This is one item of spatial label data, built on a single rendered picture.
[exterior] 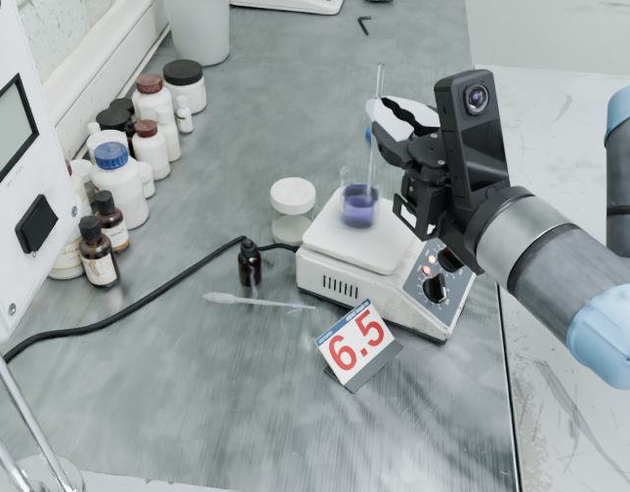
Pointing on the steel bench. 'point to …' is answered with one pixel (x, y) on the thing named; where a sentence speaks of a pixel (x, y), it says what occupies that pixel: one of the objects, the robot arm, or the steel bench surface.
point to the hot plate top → (336, 237)
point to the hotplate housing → (405, 311)
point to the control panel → (444, 311)
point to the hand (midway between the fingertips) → (379, 100)
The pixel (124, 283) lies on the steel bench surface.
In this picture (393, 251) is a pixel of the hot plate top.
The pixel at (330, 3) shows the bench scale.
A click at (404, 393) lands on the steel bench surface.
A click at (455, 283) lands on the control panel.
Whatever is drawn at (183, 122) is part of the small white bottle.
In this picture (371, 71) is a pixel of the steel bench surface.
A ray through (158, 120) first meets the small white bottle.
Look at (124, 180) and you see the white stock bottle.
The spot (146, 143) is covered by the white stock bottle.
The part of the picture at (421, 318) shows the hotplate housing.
